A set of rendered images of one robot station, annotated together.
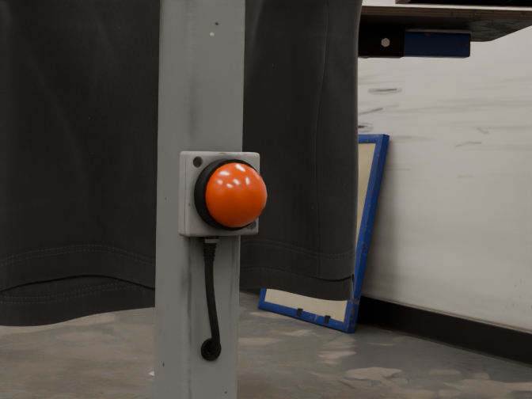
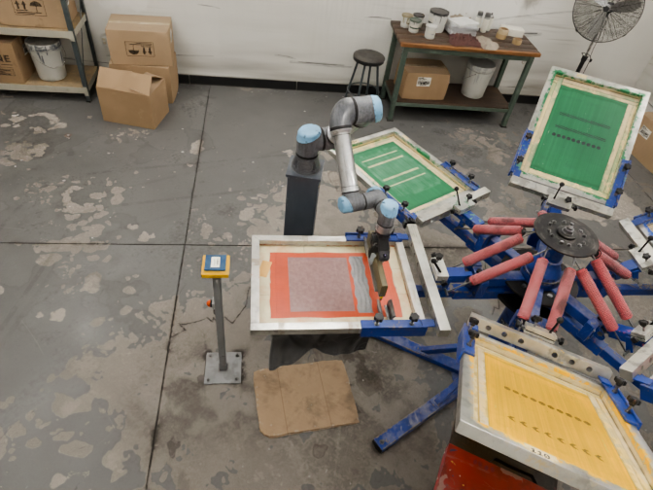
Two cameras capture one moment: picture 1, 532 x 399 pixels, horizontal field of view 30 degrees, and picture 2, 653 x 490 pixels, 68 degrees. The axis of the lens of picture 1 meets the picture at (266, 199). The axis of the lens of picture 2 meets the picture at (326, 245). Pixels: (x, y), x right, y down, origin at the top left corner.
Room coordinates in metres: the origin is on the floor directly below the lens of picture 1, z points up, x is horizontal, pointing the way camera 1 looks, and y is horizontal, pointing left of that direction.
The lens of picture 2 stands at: (1.65, -1.21, 2.71)
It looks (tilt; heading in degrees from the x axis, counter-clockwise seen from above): 44 degrees down; 111
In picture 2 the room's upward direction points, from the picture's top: 9 degrees clockwise
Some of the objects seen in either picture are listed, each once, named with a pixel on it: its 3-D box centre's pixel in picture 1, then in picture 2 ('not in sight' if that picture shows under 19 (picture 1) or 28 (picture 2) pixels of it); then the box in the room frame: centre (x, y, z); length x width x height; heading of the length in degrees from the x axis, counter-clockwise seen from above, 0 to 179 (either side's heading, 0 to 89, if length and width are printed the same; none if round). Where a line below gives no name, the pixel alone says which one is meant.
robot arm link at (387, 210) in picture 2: not in sight; (388, 213); (1.30, 0.37, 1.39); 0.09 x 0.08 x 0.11; 139
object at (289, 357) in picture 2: not in sight; (321, 344); (1.22, 0.04, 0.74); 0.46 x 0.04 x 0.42; 33
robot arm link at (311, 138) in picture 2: not in sight; (309, 139); (0.73, 0.70, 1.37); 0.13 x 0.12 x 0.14; 49
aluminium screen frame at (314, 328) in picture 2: not in sight; (333, 280); (1.15, 0.25, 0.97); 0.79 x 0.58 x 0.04; 33
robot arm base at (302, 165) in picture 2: not in sight; (306, 158); (0.73, 0.69, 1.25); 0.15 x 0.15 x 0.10
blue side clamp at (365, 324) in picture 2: not in sight; (393, 327); (1.50, 0.14, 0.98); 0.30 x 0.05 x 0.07; 33
